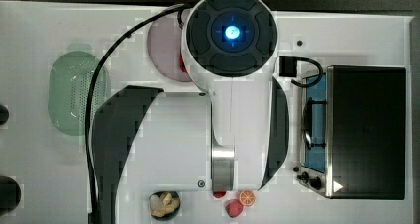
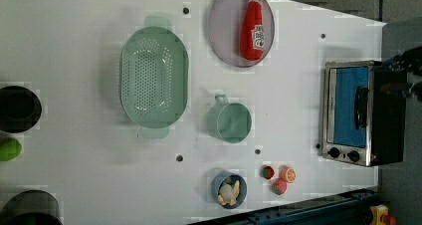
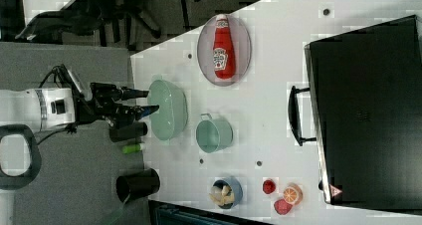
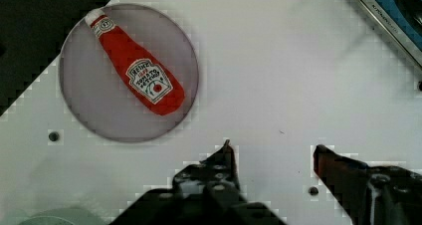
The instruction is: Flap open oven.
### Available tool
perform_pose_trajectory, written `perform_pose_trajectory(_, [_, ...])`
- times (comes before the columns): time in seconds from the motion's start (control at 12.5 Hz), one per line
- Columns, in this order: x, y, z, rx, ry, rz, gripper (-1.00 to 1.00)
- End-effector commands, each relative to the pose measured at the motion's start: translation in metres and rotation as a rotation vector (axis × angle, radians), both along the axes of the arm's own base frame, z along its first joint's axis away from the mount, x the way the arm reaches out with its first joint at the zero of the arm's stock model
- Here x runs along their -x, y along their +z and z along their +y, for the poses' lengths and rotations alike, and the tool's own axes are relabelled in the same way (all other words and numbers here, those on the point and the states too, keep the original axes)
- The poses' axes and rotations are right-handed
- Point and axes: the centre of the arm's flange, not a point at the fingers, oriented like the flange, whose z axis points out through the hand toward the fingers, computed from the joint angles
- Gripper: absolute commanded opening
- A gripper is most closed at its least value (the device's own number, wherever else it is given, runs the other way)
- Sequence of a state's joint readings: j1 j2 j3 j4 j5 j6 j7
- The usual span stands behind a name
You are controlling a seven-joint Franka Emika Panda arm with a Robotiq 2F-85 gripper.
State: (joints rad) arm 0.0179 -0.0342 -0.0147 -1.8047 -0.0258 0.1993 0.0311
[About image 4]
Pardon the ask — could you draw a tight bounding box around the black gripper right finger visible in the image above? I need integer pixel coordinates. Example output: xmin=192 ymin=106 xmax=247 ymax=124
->
xmin=313 ymin=144 xmax=422 ymax=225

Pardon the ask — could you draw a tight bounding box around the blue oven door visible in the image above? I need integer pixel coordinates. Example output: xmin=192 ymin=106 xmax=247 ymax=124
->
xmin=356 ymin=0 xmax=422 ymax=68

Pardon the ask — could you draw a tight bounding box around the grey round plate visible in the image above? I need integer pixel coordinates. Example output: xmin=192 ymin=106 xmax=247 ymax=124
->
xmin=59 ymin=3 xmax=200 ymax=143

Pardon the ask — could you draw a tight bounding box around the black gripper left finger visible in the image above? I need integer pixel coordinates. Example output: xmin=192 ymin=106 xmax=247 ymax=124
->
xmin=172 ymin=139 xmax=240 ymax=198

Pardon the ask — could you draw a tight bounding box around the green cup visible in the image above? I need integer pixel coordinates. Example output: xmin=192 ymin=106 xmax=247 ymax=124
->
xmin=18 ymin=208 xmax=106 ymax=225

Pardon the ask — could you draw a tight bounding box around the red ketchup bottle plush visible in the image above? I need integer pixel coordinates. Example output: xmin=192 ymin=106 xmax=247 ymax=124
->
xmin=85 ymin=9 xmax=185 ymax=115

